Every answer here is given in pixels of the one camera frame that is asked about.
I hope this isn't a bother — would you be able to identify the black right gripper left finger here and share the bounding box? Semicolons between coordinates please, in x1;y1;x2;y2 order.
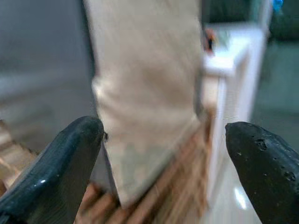
0;116;105;224

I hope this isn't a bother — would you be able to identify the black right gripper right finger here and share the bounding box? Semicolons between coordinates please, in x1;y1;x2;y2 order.
225;121;299;224

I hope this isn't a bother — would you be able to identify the stainless steel fridge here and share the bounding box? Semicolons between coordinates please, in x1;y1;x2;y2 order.
0;0;100;154

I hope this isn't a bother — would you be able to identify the wooden slatted rack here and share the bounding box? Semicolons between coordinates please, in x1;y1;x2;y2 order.
0;118;212;224

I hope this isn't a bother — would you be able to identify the beige cabinet white counter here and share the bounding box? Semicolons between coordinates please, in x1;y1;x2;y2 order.
200;22;271;208

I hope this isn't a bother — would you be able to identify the beige mottled cloth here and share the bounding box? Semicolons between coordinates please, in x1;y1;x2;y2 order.
83;0;204;208

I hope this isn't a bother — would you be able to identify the orange black tool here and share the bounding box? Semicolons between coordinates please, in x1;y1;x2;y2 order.
204;28;217;52

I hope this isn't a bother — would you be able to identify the small blue object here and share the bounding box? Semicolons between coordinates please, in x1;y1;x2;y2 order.
272;0;285;12

